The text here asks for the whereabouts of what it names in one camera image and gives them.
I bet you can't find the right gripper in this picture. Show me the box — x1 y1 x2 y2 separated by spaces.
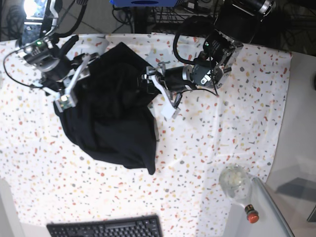
23 34 79 89

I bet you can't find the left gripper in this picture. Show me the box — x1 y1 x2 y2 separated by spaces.
137 65 197 95

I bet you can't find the black t-shirt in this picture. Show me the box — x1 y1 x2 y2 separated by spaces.
56 42 157 175

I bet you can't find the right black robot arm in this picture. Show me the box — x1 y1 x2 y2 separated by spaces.
17 0 87 91

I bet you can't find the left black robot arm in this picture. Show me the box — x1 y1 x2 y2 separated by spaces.
138 0 275 95

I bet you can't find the blue box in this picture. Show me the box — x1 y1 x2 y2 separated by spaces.
110 0 185 7

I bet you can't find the terrazzo pattern tablecloth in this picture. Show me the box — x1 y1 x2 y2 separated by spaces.
0 41 292 237

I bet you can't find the clear bottle orange cap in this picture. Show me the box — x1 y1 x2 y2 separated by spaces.
219 164 259 224

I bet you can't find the black computer keyboard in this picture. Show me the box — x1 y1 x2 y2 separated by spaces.
46 215 163 237

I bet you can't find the black wire rack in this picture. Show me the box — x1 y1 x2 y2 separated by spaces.
148 6 195 24

